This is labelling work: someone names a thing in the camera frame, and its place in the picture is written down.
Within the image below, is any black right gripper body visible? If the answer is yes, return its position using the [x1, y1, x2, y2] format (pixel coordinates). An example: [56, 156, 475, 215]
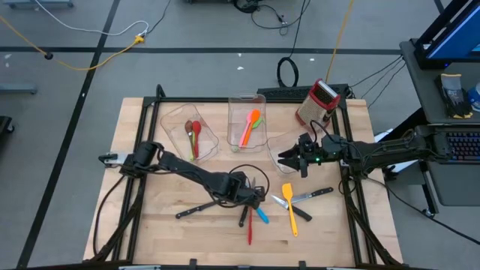
[298, 135, 344, 179]

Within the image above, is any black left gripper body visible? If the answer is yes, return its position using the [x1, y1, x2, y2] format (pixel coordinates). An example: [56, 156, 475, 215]
[215, 171, 260, 206]

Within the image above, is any red silicone spatula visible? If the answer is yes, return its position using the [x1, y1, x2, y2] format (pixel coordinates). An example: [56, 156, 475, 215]
[247, 208, 254, 246]

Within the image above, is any green silicone spatula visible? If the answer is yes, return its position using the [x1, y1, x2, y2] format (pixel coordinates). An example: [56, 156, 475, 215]
[232, 118, 266, 153]

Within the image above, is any pink silicone spatula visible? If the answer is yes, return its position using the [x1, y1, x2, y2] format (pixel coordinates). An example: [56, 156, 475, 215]
[238, 110, 256, 148]

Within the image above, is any orange silicone spatula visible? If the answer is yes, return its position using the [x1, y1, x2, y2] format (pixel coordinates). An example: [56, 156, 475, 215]
[242, 108, 262, 147]

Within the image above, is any red silicone spoon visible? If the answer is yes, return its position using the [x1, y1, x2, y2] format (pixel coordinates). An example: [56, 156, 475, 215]
[191, 120, 203, 159]

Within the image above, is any brown wooden spoon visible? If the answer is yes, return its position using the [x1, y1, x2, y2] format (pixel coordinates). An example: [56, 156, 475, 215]
[184, 119, 196, 161]

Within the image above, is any clear plastic bin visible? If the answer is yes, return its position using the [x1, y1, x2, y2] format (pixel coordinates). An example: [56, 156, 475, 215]
[226, 93, 268, 154]
[266, 126, 336, 178]
[160, 103, 221, 166]

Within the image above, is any yellow silicone spatula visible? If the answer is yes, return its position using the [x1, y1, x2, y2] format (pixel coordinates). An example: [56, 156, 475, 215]
[281, 182, 299, 238]

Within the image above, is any red steel box grater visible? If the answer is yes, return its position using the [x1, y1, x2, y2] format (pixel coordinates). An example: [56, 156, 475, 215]
[295, 78, 342, 134]

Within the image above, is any grey computer desk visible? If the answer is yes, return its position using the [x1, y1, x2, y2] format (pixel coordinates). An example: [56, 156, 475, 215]
[399, 38, 480, 207]

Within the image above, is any grey work glove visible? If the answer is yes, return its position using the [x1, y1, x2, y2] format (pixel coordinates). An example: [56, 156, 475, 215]
[434, 73, 474, 120]

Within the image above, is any black backlit keyboard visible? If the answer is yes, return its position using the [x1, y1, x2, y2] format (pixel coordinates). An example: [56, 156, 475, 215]
[445, 129, 480, 164]

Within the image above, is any white blue container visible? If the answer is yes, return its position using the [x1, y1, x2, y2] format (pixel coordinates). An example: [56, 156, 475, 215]
[467, 82, 480, 113]

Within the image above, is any black computer monitor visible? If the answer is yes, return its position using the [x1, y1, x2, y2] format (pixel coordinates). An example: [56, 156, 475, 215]
[414, 0, 480, 71]

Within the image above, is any black caster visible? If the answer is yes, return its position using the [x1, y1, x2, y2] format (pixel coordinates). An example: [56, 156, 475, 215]
[0, 115, 15, 136]

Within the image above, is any grey cart base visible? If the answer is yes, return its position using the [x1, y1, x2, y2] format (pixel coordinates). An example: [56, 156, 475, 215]
[0, 82, 38, 95]

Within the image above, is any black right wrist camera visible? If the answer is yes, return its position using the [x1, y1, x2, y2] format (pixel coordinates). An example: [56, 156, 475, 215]
[298, 131, 316, 151]

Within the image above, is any black camera cable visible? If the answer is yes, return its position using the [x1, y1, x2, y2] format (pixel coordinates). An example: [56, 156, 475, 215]
[309, 119, 338, 140]

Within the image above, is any black-handled kitchen knife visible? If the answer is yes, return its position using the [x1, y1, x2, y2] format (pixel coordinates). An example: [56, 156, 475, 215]
[175, 201, 218, 220]
[290, 186, 335, 206]
[270, 193, 314, 223]

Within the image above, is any black coiled cable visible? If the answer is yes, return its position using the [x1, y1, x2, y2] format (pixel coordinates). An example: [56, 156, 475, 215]
[276, 0, 312, 89]

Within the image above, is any black aluminium table frame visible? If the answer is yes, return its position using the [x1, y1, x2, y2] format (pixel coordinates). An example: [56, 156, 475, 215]
[82, 83, 404, 270]

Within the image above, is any yellow hanging cable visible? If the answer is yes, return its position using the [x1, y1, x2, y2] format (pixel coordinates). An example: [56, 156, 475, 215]
[325, 0, 356, 84]

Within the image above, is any black cable tangle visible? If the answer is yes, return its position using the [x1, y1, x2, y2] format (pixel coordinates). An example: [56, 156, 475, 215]
[232, 0, 312, 37]

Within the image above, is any yellow extension cable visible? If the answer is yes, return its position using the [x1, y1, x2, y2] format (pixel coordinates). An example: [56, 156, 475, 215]
[0, 14, 146, 72]

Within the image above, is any white cable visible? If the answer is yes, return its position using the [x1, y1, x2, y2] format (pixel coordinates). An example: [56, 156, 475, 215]
[33, 0, 150, 38]

